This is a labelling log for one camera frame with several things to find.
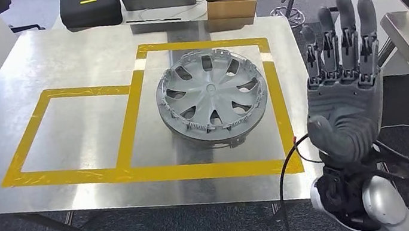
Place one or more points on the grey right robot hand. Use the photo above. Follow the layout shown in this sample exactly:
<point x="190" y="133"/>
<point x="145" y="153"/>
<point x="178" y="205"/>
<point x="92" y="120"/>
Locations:
<point x="344" y="111"/>

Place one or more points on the grey plastic wheel hubcap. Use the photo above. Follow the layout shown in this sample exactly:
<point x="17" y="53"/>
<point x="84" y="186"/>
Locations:
<point x="211" y="89"/>

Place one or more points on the steel workbench table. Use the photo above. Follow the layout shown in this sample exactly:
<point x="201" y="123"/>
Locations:
<point x="60" y="58"/>

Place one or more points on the brown cardboard box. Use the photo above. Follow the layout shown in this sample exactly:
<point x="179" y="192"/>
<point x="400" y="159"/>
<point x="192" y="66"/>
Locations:
<point x="231" y="8"/>

